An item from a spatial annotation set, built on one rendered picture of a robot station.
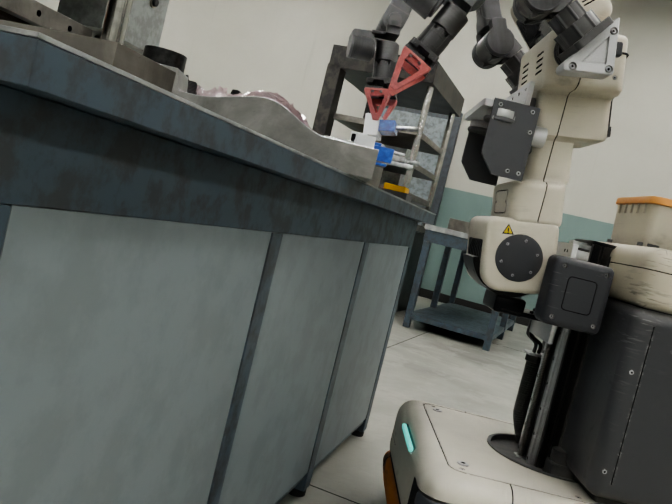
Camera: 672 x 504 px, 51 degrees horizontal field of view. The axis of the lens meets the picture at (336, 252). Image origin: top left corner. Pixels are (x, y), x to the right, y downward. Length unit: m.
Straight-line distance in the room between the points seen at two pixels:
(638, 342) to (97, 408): 1.05
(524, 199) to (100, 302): 1.05
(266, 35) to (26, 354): 8.80
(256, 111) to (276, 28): 8.08
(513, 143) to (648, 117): 6.73
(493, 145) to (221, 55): 8.20
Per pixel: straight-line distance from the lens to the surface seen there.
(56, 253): 0.69
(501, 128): 1.57
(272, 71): 9.23
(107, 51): 0.97
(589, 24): 1.52
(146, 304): 0.85
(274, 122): 1.29
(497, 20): 1.92
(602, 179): 8.14
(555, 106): 1.65
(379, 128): 1.75
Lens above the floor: 0.73
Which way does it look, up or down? 3 degrees down
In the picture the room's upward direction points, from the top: 14 degrees clockwise
